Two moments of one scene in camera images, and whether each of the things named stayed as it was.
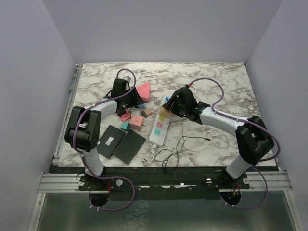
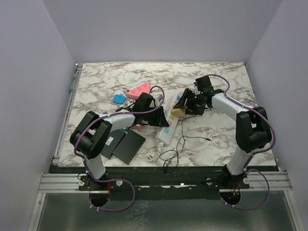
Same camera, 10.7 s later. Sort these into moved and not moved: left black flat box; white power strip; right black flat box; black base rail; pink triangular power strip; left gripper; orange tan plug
Moved: orange tan plug; white power strip; left gripper
Not moved: right black flat box; pink triangular power strip; black base rail; left black flat box
